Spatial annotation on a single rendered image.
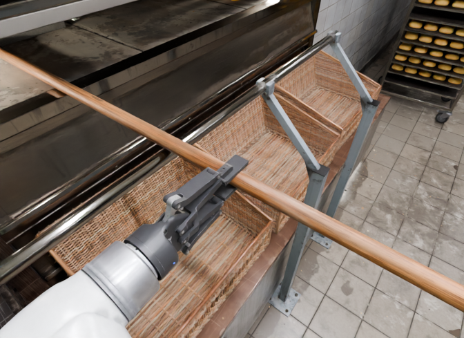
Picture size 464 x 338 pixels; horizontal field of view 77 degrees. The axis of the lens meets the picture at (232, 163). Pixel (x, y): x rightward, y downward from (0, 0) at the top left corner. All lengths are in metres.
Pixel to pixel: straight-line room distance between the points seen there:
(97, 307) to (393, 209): 2.06
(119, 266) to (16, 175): 0.59
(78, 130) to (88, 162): 0.10
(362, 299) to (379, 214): 0.62
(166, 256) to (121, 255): 0.06
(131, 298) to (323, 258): 1.56
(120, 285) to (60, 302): 0.06
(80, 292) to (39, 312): 0.04
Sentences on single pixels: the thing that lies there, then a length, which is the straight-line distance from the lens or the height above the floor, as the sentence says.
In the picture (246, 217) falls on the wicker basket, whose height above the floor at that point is 0.66.
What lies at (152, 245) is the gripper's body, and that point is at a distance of 0.41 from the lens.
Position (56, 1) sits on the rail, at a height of 1.42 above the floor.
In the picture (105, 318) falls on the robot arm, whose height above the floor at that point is 1.23.
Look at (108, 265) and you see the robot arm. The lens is 0.40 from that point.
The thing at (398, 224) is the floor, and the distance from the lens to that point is 2.18.
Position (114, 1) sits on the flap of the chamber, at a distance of 0.73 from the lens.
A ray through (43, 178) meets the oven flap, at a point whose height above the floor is 0.99.
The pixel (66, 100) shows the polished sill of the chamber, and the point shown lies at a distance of 0.89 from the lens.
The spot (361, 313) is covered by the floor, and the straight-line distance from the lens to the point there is 1.79.
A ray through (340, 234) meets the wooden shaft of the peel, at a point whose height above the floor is 1.21.
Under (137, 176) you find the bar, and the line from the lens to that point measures 0.58.
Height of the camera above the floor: 1.57
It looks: 44 degrees down
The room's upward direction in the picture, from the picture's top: straight up
